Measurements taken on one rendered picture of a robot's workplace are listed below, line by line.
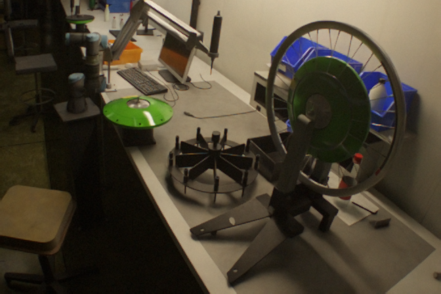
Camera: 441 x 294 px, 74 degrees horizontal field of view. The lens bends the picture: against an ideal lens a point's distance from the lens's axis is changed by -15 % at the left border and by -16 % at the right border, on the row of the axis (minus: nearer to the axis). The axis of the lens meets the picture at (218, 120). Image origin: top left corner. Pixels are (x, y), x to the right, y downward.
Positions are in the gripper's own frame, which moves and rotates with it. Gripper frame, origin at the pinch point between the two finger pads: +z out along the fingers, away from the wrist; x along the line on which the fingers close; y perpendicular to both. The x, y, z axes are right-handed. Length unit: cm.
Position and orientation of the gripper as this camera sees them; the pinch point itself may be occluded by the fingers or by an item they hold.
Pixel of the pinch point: (90, 97)
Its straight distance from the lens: 174.2
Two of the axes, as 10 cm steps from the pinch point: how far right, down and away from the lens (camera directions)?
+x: 7.6, -2.0, 6.2
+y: 6.3, 4.2, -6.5
